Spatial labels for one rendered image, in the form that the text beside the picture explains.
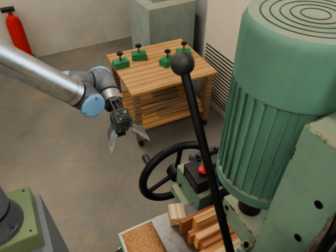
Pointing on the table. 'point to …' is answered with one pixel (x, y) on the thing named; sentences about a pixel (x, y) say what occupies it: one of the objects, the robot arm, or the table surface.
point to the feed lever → (178, 62)
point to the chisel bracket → (242, 220)
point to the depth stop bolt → (246, 246)
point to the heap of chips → (143, 239)
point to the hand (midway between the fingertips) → (131, 148)
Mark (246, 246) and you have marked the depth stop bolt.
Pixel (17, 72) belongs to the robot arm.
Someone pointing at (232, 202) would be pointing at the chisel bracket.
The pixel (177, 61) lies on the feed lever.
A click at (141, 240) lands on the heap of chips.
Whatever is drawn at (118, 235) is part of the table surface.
